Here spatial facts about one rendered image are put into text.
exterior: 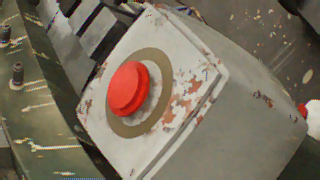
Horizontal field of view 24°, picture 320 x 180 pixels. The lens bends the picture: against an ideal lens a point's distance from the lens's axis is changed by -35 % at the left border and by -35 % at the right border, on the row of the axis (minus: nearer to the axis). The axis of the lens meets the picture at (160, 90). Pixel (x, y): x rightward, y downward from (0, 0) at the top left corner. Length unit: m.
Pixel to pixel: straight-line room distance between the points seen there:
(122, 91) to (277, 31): 1.26
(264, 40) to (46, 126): 1.06
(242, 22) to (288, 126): 1.30
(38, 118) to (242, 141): 0.34
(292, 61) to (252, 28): 0.19
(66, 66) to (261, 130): 0.47
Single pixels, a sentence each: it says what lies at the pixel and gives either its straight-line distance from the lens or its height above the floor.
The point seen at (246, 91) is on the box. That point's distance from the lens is 0.75.
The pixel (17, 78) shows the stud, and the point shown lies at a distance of 1.09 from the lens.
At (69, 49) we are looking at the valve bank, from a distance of 1.22.
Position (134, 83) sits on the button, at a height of 0.95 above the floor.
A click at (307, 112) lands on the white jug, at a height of 0.18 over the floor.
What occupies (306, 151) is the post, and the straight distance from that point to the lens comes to 0.93.
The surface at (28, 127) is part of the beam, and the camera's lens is 1.03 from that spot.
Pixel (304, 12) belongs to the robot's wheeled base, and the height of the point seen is 0.19.
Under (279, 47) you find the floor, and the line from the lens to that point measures 1.99.
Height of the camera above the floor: 1.42
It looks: 40 degrees down
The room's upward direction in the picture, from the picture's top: 65 degrees counter-clockwise
